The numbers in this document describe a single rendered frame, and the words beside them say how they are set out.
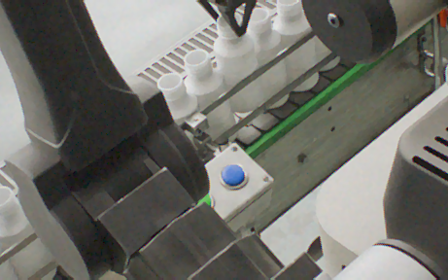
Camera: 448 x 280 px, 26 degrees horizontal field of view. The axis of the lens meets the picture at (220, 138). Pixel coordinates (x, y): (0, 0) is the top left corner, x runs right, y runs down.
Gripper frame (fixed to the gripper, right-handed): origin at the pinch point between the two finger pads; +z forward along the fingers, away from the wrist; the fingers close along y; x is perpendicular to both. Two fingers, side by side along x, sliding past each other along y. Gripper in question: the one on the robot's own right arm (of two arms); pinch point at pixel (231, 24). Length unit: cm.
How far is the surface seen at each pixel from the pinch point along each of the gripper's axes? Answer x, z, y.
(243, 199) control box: 17.3, 8.6, -19.5
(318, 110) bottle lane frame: -9.6, 21.3, -5.3
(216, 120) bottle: 7.4, 12.6, -1.7
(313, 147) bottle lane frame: -7.3, 27.9, -5.5
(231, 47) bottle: 1.7, 2.3, -1.4
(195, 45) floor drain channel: -76, 125, 133
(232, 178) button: 16.6, 6.8, -17.0
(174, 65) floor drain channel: -64, 125, 131
